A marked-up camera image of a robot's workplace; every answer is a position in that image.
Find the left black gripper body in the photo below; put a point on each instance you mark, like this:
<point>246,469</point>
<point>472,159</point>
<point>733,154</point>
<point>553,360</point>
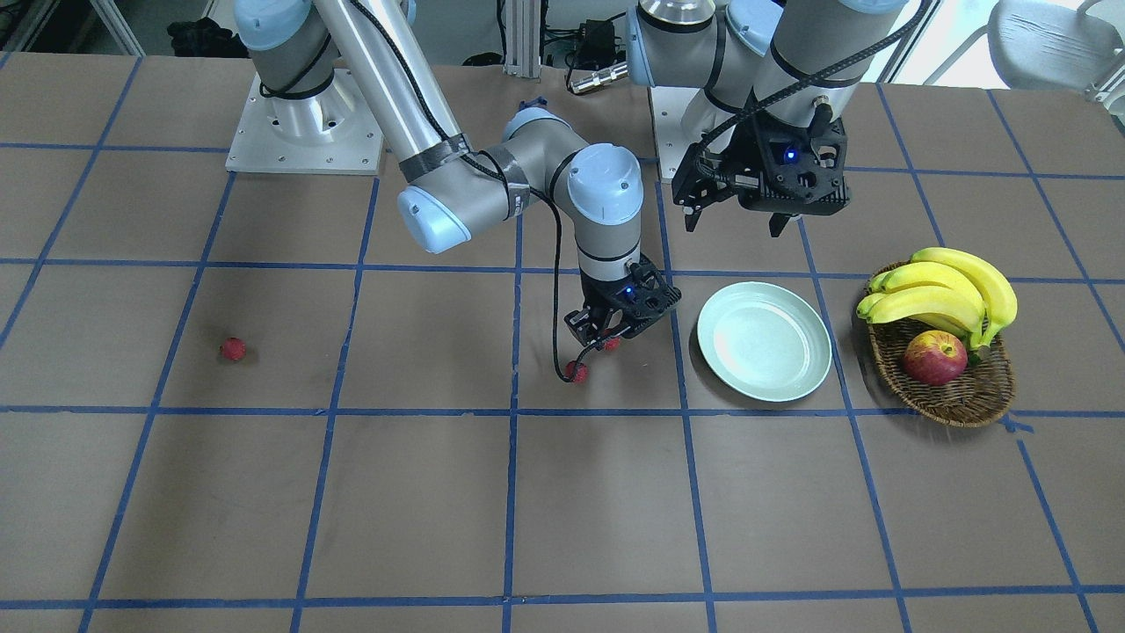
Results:
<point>750,148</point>

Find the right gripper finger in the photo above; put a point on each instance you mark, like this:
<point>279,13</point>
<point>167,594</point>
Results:
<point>588,326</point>
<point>629,328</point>

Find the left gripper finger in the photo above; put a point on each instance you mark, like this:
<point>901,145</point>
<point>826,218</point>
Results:
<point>698,183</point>
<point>778,222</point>

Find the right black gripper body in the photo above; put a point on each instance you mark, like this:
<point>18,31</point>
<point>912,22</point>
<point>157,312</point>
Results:
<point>600,297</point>

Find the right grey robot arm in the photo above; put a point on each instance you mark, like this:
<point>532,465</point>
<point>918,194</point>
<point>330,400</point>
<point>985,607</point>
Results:
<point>453,192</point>

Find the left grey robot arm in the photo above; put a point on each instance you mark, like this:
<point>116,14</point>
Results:
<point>771,81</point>

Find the light green plate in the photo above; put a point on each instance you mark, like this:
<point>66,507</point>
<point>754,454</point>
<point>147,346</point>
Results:
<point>764,341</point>

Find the silver cylindrical connector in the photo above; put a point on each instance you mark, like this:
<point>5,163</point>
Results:
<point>598,79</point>

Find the yellow banana bunch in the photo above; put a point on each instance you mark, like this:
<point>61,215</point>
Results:
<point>951,290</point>

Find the red apple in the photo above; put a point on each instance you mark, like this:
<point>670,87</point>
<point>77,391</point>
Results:
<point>934,357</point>

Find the brown wicker basket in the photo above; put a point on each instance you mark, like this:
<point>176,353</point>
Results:
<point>982,394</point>

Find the grey chair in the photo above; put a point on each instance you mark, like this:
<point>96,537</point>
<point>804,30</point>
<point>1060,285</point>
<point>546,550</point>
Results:
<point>1037,45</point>

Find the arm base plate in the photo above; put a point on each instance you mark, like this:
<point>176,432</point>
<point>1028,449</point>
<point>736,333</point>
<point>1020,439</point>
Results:
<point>332,133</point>
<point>680,117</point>

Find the aluminium profile post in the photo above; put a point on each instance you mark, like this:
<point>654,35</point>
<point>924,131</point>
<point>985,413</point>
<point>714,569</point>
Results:
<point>523,36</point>

